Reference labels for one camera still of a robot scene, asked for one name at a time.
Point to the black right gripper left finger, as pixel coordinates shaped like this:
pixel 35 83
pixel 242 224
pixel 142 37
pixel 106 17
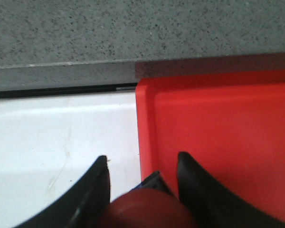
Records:
pixel 79 207

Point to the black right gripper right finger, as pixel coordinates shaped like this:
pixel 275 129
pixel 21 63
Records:
pixel 212 204

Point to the red mushroom push button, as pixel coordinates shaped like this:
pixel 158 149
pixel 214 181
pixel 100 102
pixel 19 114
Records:
pixel 151 204

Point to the red plastic tray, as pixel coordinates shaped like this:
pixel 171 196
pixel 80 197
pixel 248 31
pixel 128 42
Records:
pixel 232 124

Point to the grey stone countertop slab right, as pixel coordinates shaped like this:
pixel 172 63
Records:
pixel 62 43

